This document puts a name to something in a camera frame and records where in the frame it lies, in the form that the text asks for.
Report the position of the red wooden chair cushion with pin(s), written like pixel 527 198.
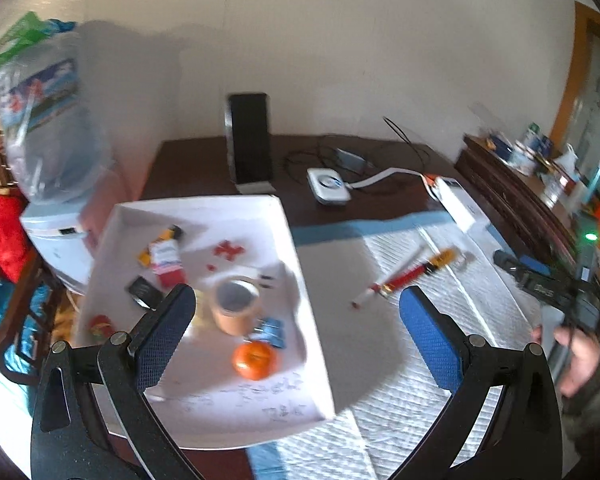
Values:
pixel 14 243

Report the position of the white round wireless charger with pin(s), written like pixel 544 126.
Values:
pixel 327 187

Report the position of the red white small box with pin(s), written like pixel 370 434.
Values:
pixel 166 264

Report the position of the red small cylinder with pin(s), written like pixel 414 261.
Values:
pixel 101 328

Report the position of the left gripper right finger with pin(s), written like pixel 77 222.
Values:
pixel 436 337

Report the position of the white cardboard tray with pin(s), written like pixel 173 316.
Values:
pixel 200 399

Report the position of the blue water jug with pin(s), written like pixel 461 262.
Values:
pixel 55 147

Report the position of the green plastic bag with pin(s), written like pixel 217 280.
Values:
pixel 28 31

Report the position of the white power bank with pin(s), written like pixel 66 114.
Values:
pixel 457 202

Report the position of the black upright phone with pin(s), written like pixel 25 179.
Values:
pixel 248 142

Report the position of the yellow black small box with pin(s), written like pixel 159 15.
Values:
pixel 173 232

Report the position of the grey small adapter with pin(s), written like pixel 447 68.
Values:
pixel 350 161

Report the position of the person's right hand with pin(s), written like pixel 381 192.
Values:
pixel 585 357

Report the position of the white quilted blue-edged mat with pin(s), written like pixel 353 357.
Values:
pixel 392 420

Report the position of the black power adapter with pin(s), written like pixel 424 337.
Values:
pixel 145 294

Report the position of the red scattered pills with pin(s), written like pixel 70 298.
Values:
pixel 225 251

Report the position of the dark wooden sideboard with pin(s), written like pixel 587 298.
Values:
pixel 515 205

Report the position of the red yellow pen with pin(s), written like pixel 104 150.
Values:
pixel 399 279

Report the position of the orange tangerine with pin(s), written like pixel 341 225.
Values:
pixel 255 360

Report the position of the carved wooden chair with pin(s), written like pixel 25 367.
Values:
pixel 27 324

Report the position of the blue binder clip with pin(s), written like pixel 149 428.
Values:
pixel 271 331

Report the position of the tan tape roll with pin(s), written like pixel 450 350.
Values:
pixel 236 304

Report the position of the white water dispenser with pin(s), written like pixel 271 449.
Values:
pixel 66 235

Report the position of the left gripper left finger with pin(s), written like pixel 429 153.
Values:
pixel 157 334

